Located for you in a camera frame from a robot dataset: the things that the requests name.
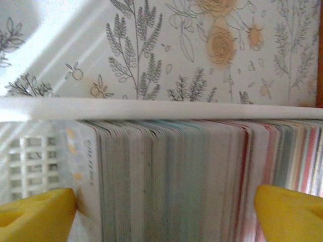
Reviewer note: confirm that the white Chlitina card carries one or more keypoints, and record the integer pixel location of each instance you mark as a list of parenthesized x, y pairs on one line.
[(85, 156)]

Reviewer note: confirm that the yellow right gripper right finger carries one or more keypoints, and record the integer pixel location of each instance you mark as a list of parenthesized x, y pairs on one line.
[(290, 214)]

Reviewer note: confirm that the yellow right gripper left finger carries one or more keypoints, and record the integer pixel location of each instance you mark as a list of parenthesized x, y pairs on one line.
[(35, 216)]

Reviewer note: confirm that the white plastic lattice basket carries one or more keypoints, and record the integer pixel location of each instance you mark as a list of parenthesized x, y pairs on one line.
[(151, 109)]

